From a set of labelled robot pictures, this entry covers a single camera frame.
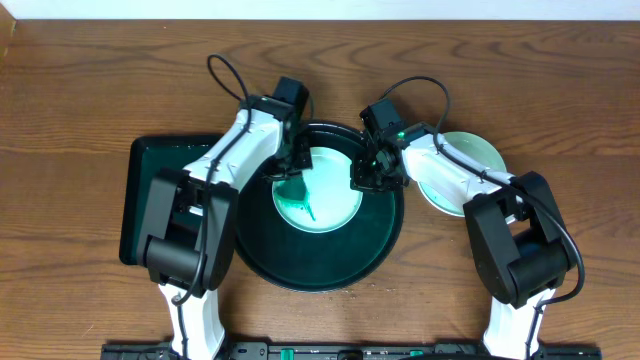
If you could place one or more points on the rectangular black water tray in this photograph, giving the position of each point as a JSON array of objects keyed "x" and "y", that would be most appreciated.
[{"x": 148, "y": 155}]

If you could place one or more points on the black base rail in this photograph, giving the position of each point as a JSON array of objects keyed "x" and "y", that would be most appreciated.
[{"x": 264, "y": 351}]

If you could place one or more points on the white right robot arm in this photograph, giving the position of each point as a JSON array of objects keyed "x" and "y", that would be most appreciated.
[{"x": 521, "y": 248}]

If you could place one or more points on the green scrubbing sponge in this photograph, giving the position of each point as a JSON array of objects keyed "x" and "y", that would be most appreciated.
[{"x": 292, "y": 193}]

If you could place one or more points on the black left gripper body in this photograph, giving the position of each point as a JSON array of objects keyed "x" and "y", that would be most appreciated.
[{"x": 291, "y": 167}]

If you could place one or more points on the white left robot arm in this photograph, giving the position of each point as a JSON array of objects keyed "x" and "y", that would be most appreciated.
[{"x": 188, "y": 230}]

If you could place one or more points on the mint green plate front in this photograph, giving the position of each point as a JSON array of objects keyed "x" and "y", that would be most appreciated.
[{"x": 333, "y": 203}]

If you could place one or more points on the round black tray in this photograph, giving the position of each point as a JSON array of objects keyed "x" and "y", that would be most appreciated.
[{"x": 315, "y": 262}]

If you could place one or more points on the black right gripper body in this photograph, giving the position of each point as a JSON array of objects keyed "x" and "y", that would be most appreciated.
[{"x": 373, "y": 174}]

